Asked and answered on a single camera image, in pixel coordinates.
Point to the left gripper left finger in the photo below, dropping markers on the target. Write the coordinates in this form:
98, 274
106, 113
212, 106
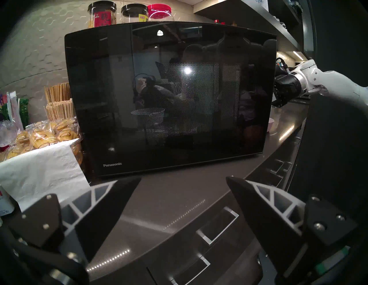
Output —
100, 218

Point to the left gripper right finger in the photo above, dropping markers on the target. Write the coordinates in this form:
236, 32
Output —
258, 218

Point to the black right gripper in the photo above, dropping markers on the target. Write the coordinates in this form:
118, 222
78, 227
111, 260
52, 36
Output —
287, 89

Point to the black glass microwave door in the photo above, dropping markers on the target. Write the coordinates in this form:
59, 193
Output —
187, 129

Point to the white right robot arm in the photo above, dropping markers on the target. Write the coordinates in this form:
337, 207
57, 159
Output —
339, 83

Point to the white paper napkin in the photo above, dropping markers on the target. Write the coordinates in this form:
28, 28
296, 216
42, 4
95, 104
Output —
43, 172

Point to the white box French flag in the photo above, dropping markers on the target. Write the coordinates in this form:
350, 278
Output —
5, 204

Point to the large clear madeleine bag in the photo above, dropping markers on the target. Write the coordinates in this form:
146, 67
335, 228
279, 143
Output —
43, 138

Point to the wooden stir stick bundle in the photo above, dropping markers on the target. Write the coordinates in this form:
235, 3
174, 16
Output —
59, 92
61, 110

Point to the clear plastic bag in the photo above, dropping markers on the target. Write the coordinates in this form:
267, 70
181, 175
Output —
7, 132

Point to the green sachet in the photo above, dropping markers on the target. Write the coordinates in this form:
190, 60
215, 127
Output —
24, 109

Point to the white red sachet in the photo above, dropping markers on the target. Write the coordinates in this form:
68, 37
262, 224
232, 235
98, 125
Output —
14, 109

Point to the clear jar red lid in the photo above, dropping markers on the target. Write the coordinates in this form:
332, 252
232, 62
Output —
161, 10

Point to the snack jar yellow label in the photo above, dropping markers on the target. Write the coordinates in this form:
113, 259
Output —
135, 13

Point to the snack jar red label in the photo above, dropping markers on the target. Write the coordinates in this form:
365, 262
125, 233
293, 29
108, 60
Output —
102, 17

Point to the dark open wall shelf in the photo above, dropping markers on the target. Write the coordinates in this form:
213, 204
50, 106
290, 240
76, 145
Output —
244, 17

